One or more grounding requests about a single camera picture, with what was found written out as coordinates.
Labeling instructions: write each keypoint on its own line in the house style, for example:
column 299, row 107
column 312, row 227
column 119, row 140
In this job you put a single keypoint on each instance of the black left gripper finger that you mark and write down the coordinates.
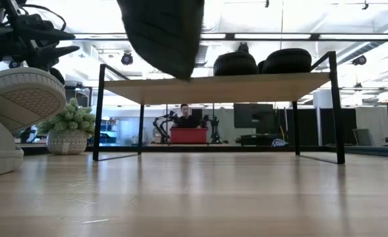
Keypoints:
column 53, row 54
column 53, row 35

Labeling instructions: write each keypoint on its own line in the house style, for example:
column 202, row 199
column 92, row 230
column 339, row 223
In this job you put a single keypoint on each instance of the black slide sandal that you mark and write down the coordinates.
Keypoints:
column 234, row 64
column 287, row 61
column 167, row 33

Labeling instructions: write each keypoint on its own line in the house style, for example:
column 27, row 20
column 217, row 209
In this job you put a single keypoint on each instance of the black background robot arm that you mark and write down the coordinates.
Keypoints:
column 214, row 126
column 171, row 116

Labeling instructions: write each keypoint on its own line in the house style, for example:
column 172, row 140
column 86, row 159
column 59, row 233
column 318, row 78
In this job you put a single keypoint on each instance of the green plant in patterned pot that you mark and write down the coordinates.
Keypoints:
column 66, row 141

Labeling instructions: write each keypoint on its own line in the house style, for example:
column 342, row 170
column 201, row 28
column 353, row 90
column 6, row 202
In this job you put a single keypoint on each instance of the person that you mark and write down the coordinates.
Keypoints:
column 187, row 121

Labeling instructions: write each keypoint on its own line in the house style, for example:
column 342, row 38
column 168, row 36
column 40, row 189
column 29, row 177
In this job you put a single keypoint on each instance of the red bin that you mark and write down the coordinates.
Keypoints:
column 188, row 135

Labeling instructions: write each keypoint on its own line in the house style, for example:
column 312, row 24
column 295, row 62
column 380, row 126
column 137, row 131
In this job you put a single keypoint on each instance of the ceiling light bar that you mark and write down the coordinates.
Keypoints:
column 272, row 36

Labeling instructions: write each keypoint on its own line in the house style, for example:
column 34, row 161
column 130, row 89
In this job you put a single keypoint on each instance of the black low cabinet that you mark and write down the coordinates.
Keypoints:
column 256, row 140

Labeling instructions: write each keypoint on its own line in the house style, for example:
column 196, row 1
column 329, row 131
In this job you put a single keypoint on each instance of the white rounded object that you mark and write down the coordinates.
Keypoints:
column 279, row 143

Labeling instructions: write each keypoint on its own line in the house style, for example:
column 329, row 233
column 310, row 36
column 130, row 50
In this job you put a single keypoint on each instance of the grey office chair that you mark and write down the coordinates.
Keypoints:
column 363, row 136

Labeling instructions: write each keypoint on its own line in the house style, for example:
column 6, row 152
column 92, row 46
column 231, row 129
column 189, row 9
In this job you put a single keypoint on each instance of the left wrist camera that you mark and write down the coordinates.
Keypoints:
column 14, row 64

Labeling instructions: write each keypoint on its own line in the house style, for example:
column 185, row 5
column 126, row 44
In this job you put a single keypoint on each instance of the black aluminium table frame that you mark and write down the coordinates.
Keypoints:
column 197, row 148

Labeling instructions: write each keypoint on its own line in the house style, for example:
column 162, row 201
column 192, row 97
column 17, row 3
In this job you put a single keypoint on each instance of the black partition wall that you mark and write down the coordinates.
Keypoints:
column 312, row 126

